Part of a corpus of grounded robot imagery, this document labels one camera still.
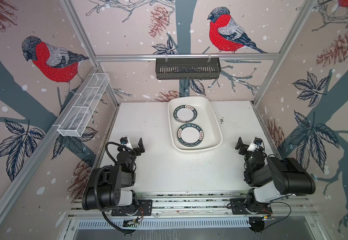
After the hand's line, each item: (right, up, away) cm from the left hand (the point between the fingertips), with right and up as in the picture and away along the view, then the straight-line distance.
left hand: (132, 140), depth 86 cm
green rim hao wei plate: (+32, +16, +25) cm, 44 cm away
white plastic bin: (+49, +11, +24) cm, 56 cm away
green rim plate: (+35, +1, +12) cm, 37 cm away
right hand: (+69, -1, 0) cm, 69 cm away
